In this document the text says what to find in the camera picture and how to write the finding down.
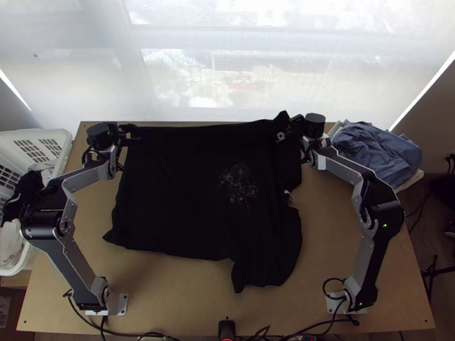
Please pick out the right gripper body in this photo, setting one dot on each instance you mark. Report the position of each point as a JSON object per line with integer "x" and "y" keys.
{"x": 295, "y": 128}

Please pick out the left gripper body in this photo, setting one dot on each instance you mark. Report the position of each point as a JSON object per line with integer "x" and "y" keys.
{"x": 127, "y": 133}

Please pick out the black t-shirt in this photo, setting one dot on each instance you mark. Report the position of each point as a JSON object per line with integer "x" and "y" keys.
{"x": 177, "y": 195}

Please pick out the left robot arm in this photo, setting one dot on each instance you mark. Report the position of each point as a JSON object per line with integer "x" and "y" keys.
{"x": 71, "y": 248}

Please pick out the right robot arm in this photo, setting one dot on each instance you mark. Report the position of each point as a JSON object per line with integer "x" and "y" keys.
{"x": 376, "y": 227}

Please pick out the white laundry basket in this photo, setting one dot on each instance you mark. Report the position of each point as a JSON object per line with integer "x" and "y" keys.
{"x": 53, "y": 136}

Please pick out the pile of folded clothes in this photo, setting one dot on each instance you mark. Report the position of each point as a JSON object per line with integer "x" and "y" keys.
{"x": 376, "y": 149}

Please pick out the heap of clothes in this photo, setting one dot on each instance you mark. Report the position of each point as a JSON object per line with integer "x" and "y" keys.
{"x": 28, "y": 181}

